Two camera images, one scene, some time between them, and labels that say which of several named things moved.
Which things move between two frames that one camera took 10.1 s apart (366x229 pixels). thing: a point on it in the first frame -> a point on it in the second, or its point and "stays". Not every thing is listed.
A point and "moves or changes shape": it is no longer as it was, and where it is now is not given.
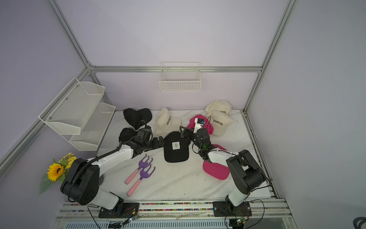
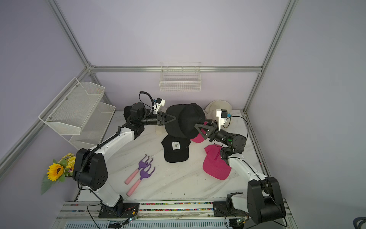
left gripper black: [161, 143] -> [162, 115]
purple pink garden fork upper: [142, 164] stays
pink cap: [218, 167] stays
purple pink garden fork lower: [144, 174] stays
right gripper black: [187, 130] -> [212, 132]
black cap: [127, 134] moves or changes shape
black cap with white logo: [176, 148] stays
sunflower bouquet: [56, 172] stays
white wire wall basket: [180, 77] stays
